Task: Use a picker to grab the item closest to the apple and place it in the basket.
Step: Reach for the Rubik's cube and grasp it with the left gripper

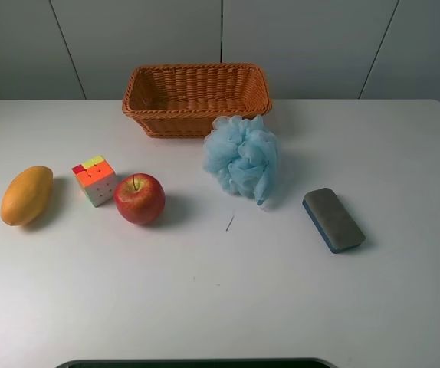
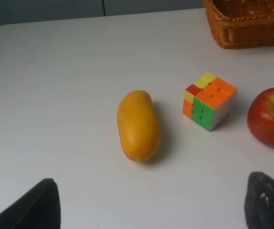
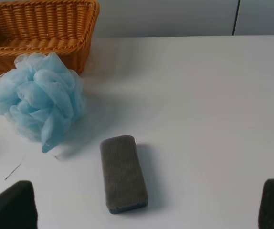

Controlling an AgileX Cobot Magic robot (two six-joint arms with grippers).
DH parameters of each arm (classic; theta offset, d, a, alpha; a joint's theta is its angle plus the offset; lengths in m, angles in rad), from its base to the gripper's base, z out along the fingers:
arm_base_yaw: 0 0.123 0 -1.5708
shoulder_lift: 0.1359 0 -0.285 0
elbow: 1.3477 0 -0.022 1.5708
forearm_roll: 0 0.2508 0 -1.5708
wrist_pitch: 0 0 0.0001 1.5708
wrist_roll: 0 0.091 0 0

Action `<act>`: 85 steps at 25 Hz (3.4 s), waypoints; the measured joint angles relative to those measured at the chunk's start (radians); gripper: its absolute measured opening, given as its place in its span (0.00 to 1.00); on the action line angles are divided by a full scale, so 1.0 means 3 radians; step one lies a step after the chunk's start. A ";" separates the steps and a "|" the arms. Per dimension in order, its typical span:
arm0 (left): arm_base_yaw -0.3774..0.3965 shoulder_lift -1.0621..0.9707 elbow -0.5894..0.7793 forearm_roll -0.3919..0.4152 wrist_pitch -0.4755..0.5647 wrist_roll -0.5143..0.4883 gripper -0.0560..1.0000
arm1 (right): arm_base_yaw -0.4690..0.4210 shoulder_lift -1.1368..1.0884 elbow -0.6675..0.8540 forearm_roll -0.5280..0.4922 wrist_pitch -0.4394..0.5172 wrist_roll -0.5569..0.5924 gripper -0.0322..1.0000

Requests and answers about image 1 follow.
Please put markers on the blue grey board eraser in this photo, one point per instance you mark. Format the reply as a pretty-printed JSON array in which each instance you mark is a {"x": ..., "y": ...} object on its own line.
[{"x": 334, "y": 223}]

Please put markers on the yellow mango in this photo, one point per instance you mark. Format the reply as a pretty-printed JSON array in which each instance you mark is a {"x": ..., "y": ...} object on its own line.
[{"x": 27, "y": 196}]

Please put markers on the light blue bath loofah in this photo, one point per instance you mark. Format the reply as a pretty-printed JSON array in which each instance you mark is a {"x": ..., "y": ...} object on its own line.
[{"x": 242, "y": 155}]

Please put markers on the orange wicker basket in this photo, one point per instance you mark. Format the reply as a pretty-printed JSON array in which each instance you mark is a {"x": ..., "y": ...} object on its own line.
[{"x": 182, "y": 100}]

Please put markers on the red apple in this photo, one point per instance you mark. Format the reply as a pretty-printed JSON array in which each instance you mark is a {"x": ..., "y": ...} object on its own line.
[{"x": 140, "y": 198}]

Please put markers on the colourful puzzle cube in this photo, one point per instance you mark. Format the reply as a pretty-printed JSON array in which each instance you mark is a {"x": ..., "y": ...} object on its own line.
[{"x": 96, "y": 179}]

